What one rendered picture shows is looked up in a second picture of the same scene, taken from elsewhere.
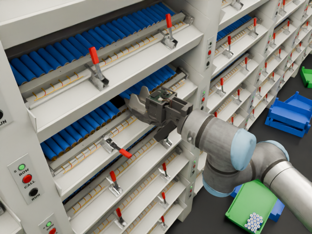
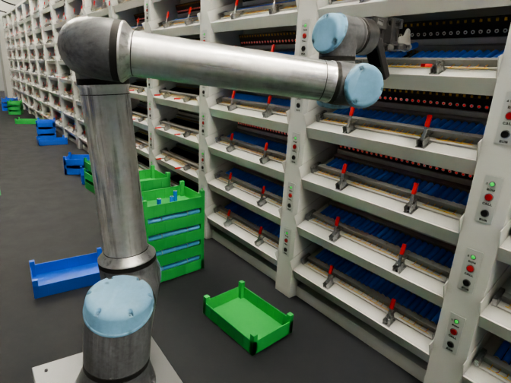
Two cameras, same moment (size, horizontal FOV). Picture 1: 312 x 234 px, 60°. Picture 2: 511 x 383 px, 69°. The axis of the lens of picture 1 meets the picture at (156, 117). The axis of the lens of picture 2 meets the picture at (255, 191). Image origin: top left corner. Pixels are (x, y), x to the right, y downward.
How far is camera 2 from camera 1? 140 cm
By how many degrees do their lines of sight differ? 88
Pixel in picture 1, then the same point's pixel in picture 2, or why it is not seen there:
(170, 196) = (415, 276)
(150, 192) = (383, 200)
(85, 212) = (326, 125)
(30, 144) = (313, 14)
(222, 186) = not seen: hidden behind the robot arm
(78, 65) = not seen: outside the picture
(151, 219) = (373, 257)
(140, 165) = (381, 136)
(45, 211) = not seen: hidden behind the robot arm
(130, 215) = (350, 191)
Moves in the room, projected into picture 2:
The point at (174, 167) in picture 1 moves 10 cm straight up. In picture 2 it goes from (433, 217) to (439, 185)
